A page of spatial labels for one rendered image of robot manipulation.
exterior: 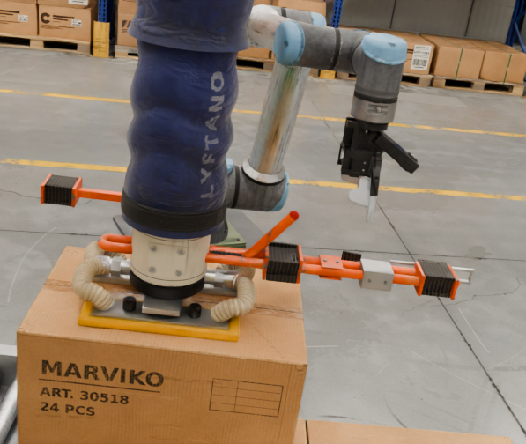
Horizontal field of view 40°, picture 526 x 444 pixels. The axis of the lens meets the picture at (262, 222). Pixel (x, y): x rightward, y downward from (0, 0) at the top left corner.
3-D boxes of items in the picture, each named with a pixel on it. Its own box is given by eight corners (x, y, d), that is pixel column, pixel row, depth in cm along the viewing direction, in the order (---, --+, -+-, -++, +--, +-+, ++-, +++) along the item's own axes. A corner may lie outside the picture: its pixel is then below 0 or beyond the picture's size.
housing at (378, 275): (360, 289, 160) (364, 271, 158) (356, 274, 166) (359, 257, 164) (390, 292, 160) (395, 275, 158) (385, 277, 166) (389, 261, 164)
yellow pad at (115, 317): (77, 326, 149) (77, 306, 147) (86, 301, 159) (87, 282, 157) (238, 343, 152) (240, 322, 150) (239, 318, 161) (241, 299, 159)
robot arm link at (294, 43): (236, -1, 207) (286, 14, 145) (277, 5, 210) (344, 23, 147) (230, 40, 211) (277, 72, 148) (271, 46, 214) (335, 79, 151)
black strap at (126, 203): (112, 225, 144) (113, 207, 142) (129, 184, 165) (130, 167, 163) (224, 238, 145) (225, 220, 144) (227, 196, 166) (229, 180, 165)
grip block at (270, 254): (262, 282, 157) (265, 257, 154) (261, 261, 166) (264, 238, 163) (300, 285, 157) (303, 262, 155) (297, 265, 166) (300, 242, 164)
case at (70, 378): (17, 480, 161) (15, 331, 145) (62, 373, 198) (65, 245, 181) (280, 507, 164) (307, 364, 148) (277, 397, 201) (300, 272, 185)
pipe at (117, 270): (79, 307, 150) (79, 283, 148) (101, 253, 173) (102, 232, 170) (240, 323, 152) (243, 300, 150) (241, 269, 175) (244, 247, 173)
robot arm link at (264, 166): (229, 188, 257) (276, -4, 208) (277, 193, 261) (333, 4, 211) (233, 218, 246) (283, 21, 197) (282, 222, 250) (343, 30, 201)
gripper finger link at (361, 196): (344, 219, 149) (347, 177, 151) (373, 222, 150) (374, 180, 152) (347, 216, 146) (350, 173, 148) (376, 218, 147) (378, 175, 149)
